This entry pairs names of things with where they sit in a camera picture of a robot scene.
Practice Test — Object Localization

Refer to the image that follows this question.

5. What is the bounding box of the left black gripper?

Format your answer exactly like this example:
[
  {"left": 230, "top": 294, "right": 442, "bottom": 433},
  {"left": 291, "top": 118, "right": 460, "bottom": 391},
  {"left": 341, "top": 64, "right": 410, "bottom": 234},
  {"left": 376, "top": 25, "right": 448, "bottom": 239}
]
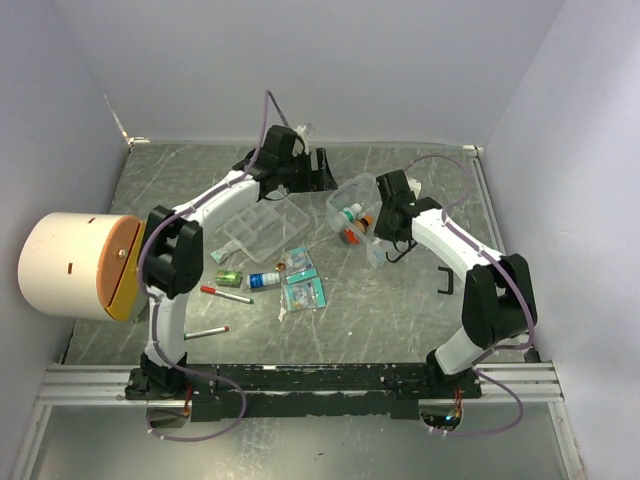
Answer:
[{"left": 281, "top": 150, "right": 341, "bottom": 195}]

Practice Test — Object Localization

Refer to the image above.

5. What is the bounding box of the clear plastic storage box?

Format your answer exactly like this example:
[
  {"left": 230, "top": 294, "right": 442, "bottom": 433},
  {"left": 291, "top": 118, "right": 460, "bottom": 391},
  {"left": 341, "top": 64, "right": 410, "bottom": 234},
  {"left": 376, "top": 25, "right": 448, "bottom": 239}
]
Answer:
[{"left": 326, "top": 173, "right": 393, "bottom": 260}]

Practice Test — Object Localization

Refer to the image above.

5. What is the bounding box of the orange cap small bottle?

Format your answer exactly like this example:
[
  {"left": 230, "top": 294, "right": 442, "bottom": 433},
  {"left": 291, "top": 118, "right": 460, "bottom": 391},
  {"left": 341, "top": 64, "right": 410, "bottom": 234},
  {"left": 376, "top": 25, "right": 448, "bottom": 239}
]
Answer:
[{"left": 354, "top": 215, "right": 375, "bottom": 234}]

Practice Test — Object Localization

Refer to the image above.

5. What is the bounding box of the white green dropper bottle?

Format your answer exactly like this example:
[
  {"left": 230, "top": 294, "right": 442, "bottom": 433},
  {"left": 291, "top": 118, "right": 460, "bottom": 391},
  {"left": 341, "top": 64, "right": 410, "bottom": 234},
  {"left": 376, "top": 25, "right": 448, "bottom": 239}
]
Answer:
[{"left": 339, "top": 203, "right": 362, "bottom": 223}]

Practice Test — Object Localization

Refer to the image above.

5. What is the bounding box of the white blue gauze packet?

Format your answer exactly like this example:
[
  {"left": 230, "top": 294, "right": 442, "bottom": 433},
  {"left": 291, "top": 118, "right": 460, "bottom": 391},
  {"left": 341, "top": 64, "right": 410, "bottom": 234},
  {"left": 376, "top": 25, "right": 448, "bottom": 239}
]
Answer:
[{"left": 367, "top": 238, "right": 388, "bottom": 268}]

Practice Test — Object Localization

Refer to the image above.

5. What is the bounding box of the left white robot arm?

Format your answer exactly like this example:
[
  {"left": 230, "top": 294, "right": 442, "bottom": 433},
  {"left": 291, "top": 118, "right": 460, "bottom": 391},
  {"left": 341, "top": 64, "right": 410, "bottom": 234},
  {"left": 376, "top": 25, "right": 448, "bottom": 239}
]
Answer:
[{"left": 138, "top": 124, "right": 337, "bottom": 399}]

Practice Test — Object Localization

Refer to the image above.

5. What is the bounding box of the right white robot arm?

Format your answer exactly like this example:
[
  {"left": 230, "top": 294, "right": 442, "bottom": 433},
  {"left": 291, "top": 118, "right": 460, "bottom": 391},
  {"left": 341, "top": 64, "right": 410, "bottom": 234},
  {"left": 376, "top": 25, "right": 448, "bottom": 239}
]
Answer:
[{"left": 374, "top": 170, "right": 537, "bottom": 398}]

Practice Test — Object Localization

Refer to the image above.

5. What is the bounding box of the white blue medicine bottle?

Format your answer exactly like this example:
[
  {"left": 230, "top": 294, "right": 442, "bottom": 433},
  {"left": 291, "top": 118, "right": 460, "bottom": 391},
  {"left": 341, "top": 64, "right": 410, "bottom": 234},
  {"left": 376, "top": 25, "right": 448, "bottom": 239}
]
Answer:
[{"left": 247, "top": 271, "right": 281, "bottom": 290}]

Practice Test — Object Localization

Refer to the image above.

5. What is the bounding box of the red cross grey disc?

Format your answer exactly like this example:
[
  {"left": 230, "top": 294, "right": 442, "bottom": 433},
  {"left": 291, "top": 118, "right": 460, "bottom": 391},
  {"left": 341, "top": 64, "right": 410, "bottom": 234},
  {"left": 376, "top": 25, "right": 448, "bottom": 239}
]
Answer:
[{"left": 339, "top": 229, "right": 360, "bottom": 245}]

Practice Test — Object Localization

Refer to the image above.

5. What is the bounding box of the clear divided organizer tray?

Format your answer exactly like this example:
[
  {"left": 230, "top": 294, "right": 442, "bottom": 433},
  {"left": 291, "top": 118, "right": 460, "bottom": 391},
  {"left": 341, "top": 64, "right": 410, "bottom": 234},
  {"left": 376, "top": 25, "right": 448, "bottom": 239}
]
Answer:
[{"left": 223, "top": 198, "right": 310, "bottom": 263}]

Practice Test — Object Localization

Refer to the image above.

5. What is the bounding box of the teal blister pack upper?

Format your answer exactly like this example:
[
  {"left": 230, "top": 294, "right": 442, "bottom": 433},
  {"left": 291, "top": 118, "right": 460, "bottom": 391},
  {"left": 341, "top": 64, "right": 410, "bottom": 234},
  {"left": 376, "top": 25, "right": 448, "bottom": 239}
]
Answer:
[{"left": 282, "top": 246, "right": 317, "bottom": 284}]

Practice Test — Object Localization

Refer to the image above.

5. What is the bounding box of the teal blister pack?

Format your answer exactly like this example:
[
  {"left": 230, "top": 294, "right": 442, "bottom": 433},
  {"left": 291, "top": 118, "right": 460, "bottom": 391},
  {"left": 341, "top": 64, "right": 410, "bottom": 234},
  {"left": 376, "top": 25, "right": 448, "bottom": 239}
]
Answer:
[
  {"left": 278, "top": 277, "right": 326, "bottom": 322},
  {"left": 282, "top": 246, "right": 317, "bottom": 284}
]

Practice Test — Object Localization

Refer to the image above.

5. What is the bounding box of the teal blister pack lower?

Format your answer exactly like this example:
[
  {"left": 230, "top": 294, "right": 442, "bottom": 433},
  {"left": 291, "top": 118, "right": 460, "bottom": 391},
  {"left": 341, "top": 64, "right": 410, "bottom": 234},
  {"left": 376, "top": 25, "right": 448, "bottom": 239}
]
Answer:
[{"left": 278, "top": 277, "right": 326, "bottom": 322}]

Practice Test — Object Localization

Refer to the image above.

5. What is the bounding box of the teal plaster strip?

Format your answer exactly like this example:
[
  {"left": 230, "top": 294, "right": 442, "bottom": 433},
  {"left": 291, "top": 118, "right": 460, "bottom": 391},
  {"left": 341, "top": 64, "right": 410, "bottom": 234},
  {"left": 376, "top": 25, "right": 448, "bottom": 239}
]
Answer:
[{"left": 211, "top": 241, "right": 240, "bottom": 264}]

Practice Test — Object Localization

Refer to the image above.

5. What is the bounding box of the green battery pack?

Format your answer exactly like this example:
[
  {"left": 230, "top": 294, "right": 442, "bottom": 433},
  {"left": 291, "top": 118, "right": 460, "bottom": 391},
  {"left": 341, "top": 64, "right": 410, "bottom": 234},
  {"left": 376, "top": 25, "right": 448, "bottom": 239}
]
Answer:
[{"left": 215, "top": 269, "right": 243, "bottom": 288}]

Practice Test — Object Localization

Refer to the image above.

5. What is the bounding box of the red cap marker pen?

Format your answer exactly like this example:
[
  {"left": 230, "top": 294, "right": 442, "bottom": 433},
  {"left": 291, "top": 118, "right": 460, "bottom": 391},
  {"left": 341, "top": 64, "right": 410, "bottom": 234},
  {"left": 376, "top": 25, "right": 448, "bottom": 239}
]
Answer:
[{"left": 200, "top": 285, "right": 254, "bottom": 304}]

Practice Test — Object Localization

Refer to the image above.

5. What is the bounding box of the green cap marker pen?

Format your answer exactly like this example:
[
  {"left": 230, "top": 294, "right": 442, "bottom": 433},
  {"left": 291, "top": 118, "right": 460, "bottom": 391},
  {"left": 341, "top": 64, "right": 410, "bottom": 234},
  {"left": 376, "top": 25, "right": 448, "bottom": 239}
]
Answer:
[{"left": 184, "top": 326, "right": 230, "bottom": 341}]

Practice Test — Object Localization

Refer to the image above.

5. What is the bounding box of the white cylinder drum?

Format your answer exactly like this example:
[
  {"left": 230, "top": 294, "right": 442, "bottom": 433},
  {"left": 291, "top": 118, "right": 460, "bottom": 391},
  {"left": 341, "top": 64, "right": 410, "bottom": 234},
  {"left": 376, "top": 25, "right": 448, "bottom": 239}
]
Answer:
[{"left": 18, "top": 212, "right": 146, "bottom": 322}]

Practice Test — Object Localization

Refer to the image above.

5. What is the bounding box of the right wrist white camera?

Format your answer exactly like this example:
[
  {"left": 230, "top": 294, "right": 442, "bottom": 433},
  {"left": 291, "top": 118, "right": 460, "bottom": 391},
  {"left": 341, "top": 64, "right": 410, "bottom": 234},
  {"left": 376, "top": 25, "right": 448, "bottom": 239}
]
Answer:
[{"left": 407, "top": 177, "right": 422, "bottom": 199}]

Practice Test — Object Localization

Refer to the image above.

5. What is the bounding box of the wrist white camera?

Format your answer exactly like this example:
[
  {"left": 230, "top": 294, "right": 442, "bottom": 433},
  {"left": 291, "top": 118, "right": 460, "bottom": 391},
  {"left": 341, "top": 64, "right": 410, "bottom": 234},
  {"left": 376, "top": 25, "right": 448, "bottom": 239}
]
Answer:
[
  {"left": 407, "top": 177, "right": 422, "bottom": 199},
  {"left": 295, "top": 123, "right": 315, "bottom": 149}
]

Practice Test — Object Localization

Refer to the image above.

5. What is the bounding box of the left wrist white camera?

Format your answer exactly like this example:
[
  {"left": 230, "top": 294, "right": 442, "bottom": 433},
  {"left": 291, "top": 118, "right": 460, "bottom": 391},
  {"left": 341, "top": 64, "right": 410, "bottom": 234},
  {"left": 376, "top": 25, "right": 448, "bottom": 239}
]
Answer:
[{"left": 295, "top": 123, "right": 315, "bottom": 149}]

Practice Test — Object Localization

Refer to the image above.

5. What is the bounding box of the black box handle clip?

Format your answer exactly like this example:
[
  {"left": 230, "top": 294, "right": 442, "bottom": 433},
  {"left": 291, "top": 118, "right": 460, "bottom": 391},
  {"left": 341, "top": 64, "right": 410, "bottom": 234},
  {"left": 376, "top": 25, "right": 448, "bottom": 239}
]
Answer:
[{"left": 437, "top": 266, "right": 454, "bottom": 296}]

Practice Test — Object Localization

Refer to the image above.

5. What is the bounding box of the black mounting base rail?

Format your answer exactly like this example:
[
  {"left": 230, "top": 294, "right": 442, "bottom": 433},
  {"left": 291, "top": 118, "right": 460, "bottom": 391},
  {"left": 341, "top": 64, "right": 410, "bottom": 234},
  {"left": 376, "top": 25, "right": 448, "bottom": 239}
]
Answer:
[{"left": 124, "top": 359, "right": 484, "bottom": 422}]

